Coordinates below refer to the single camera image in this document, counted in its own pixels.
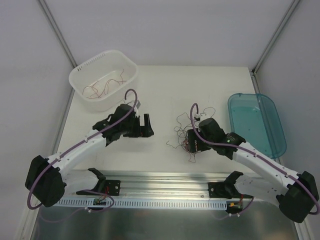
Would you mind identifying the red and black wires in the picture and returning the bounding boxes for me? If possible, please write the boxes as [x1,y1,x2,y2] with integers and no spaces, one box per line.
[166,106,218,165]

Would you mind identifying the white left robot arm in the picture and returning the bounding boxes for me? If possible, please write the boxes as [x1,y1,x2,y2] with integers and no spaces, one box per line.
[25,103,154,208]

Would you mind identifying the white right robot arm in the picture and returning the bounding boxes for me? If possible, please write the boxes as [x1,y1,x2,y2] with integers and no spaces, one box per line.
[188,116,320,223]

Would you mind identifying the teal plastic bin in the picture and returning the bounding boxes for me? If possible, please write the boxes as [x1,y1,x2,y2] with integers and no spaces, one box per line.
[227,93,287,159]

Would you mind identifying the white plastic basket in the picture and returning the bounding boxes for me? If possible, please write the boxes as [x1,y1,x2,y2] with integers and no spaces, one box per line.
[68,50,139,112]

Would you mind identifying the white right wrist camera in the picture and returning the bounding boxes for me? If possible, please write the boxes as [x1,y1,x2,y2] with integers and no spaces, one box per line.
[193,112,209,122]

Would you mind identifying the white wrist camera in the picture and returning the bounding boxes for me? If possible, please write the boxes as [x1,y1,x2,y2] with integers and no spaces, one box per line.
[134,100,141,118]
[193,112,209,122]

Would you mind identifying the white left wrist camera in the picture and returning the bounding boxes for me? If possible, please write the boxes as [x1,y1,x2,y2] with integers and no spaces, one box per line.
[134,100,141,118]

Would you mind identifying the red wire in basket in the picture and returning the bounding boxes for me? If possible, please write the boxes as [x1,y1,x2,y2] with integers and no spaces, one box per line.
[103,68,128,97]

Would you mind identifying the aluminium mounting rail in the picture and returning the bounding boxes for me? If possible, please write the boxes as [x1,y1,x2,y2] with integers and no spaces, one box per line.
[57,169,298,200]

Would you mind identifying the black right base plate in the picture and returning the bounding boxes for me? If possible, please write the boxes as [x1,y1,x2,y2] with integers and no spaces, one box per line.
[207,182,226,198]

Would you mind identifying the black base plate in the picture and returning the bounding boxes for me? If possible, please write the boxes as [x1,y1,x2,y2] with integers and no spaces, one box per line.
[102,180,121,196]
[207,182,226,198]

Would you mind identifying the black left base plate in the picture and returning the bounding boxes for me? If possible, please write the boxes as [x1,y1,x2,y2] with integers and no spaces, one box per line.
[102,180,121,196]

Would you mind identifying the white slotted cable duct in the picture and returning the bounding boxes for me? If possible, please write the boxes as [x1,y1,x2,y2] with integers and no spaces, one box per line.
[55,197,227,211]

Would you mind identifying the right aluminium frame post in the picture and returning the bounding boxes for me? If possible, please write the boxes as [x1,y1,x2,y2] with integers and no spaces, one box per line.
[251,0,302,76]

